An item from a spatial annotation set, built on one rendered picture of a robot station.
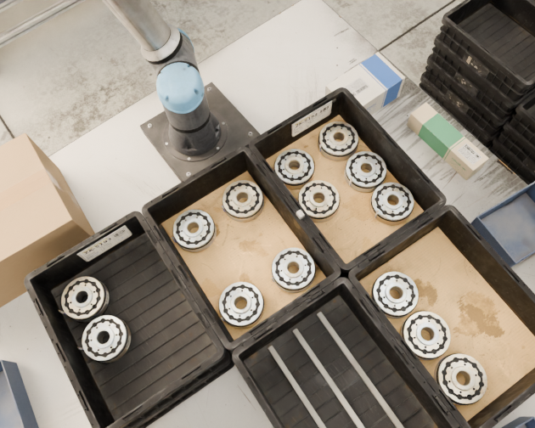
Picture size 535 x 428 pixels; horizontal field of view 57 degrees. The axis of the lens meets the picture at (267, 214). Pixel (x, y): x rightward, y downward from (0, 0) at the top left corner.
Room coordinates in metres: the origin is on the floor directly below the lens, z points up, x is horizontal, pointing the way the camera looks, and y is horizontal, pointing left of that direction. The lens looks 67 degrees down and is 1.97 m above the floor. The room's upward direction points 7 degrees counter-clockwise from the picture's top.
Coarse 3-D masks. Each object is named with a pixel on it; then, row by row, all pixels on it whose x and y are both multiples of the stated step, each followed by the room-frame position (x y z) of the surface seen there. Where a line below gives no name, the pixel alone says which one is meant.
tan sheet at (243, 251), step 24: (216, 192) 0.56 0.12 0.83; (216, 216) 0.49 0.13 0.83; (264, 216) 0.47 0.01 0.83; (216, 240) 0.43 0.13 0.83; (240, 240) 0.42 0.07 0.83; (264, 240) 0.41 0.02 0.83; (288, 240) 0.40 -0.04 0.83; (192, 264) 0.37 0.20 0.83; (216, 264) 0.36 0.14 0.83; (240, 264) 0.36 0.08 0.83; (264, 264) 0.35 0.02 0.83; (216, 288) 0.31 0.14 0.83; (264, 288) 0.29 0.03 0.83; (264, 312) 0.23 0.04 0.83
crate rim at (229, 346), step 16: (224, 160) 0.59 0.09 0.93; (256, 160) 0.58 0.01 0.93; (192, 176) 0.56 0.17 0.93; (176, 192) 0.53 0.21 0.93; (144, 208) 0.49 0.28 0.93; (288, 208) 0.44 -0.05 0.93; (304, 224) 0.40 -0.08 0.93; (160, 240) 0.41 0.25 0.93; (176, 256) 0.36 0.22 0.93; (336, 272) 0.28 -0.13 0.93; (192, 288) 0.29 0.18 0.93; (320, 288) 0.25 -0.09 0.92; (288, 304) 0.22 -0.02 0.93; (208, 320) 0.21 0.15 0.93; (272, 320) 0.19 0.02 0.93; (224, 336) 0.17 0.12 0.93; (240, 336) 0.17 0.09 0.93
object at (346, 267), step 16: (352, 96) 0.73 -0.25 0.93; (304, 112) 0.70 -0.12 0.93; (368, 112) 0.67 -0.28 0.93; (272, 128) 0.66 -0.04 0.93; (272, 176) 0.53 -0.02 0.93; (288, 192) 0.48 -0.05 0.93; (432, 192) 0.44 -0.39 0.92; (432, 208) 0.40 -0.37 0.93; (416, 224) 0.37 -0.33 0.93; (320, 240) 0.36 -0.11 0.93; (384, 240) 0.34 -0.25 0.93; (336, 256) 0.31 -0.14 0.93; (368, 256) 0.30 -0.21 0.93
